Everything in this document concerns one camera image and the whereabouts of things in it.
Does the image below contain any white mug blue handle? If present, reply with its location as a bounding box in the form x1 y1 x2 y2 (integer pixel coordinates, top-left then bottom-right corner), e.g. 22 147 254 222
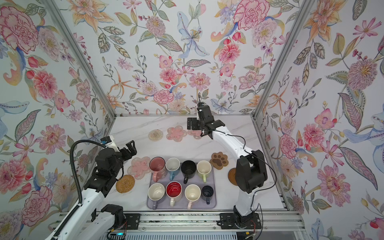
166 158 181 181

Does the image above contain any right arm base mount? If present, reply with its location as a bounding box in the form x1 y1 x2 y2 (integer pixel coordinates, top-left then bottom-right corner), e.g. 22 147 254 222
217 208 262 230

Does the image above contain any round wooden coaster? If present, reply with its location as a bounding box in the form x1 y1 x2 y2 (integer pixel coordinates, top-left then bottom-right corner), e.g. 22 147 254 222
228 168 238 186

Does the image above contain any white mug green handle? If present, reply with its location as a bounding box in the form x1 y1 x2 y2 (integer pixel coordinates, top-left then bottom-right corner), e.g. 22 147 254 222
197 161 212 183

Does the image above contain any white mug grey handle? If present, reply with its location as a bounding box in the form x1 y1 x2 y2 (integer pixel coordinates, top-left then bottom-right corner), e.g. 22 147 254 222
148 183 166 210

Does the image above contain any pink flower coaster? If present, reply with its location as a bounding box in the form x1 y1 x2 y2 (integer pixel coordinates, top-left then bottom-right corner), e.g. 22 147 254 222
187 130 202 140
167 126 187 142
128 157 151 180

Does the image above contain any red interior white mug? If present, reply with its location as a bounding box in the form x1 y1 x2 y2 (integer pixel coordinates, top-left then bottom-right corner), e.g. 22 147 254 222
166 181 183 207

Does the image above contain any cream mug pink handle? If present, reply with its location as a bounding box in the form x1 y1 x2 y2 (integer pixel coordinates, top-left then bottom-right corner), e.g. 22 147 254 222
185 184 201 210

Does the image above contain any brown paw print coaster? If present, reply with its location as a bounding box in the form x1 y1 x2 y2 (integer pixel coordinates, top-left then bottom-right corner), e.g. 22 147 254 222
210 152 229 170

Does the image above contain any grey rectangular tray mat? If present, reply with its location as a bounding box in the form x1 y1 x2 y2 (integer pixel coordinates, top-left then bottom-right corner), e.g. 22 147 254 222
147 170 218 211

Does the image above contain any round woven cork coaster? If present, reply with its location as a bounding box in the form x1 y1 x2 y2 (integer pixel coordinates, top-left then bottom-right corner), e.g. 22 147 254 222
116 175 136 194

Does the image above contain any round beige patterned coaster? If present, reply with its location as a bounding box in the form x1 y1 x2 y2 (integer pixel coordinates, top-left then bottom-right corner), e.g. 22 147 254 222
148 130 164 142

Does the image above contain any black mug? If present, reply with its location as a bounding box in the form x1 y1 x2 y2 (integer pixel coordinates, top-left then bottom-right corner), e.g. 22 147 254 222
181 160 197 185

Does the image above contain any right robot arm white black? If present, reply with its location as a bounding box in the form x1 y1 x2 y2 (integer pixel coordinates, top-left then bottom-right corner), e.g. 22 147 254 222
187 102 268 223

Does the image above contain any aluminium front rail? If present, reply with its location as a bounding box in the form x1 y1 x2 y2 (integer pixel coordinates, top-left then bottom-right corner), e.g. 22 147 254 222
49 210 307 233

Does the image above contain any small dark navy mug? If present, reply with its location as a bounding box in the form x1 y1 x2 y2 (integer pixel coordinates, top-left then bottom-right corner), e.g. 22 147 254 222
202 185 214 205

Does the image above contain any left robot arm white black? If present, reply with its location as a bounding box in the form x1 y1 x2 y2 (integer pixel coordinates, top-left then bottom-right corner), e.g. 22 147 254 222
48 136 140 240

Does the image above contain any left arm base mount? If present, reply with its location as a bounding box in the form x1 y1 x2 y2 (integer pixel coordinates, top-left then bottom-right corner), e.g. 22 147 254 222
101 204 141 230

